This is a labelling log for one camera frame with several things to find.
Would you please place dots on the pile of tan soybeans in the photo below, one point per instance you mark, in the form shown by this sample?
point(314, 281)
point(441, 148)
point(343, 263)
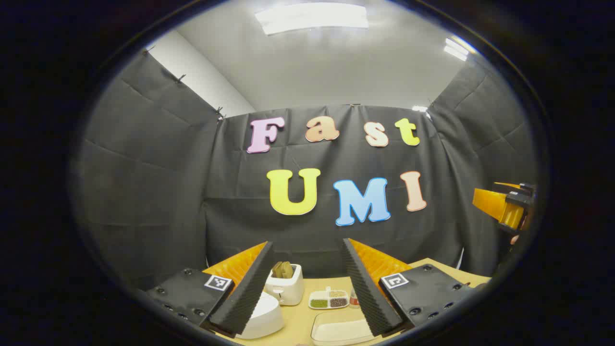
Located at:
point(337, 293)

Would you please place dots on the large ceiling light panel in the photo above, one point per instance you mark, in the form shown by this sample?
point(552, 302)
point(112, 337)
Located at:
point(312, 17)

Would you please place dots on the white toaster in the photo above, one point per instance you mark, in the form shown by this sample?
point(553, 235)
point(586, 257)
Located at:
point(288, 290)

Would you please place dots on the white divided dish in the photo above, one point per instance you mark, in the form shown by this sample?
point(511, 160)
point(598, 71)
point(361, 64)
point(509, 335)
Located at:
point(328, 298)

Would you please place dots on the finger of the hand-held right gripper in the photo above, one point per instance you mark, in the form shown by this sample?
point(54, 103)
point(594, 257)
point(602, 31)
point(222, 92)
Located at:
point(495, 204)

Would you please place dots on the small ceiling light panel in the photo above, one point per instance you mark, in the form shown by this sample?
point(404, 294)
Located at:
point(455, 48)
point(420, 109)

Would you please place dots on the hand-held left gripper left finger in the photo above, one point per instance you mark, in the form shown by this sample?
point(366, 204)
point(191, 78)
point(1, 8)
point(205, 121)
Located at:
point(250, 288)

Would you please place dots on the pile of dark red beans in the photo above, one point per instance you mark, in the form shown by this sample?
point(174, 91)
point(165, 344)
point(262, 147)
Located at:
point(338, 302)

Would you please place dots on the pile of green mung beans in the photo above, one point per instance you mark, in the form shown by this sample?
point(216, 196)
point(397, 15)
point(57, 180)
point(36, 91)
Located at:
point(319, 303)

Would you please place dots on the brown bread slice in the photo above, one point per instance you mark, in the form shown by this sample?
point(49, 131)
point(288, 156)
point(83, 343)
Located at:
point(277, 270)
point(288, 270)

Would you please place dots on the clear plastic bottle red cap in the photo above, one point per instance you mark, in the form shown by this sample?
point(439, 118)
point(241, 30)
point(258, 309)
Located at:
point(353, 300)

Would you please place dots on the white rice cooker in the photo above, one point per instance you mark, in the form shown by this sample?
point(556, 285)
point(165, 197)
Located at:
point(266, 315)

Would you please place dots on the black backdrop cloth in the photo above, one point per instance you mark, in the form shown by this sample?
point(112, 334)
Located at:
point(168, 192)

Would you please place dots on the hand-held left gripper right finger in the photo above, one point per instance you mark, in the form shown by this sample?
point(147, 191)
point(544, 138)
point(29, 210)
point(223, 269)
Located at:
point(365, 288)

